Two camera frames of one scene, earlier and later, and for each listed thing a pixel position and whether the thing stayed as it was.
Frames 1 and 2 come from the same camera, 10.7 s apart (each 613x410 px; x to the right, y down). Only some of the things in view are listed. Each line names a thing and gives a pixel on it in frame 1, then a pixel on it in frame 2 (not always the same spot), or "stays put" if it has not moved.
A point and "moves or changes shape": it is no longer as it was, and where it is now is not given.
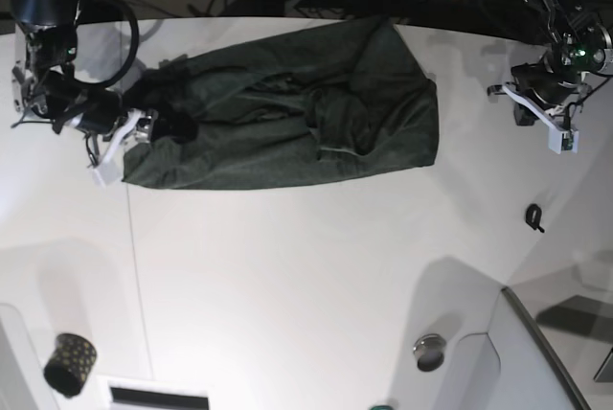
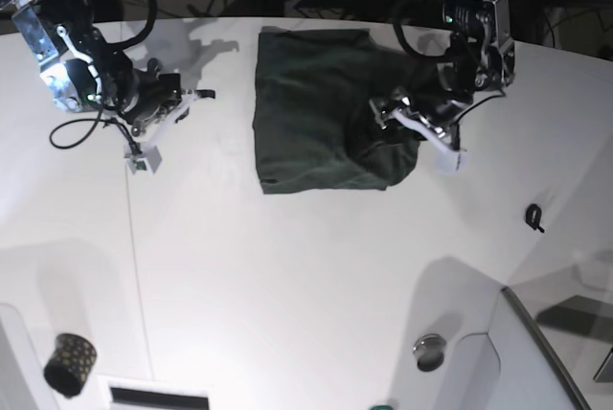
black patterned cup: [70, 365] stays put
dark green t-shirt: [317, 102] moves or changes shape
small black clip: [533, 216] stays put
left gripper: [102, 112] to [147, 100]
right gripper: [551, 93] to [431, 111]
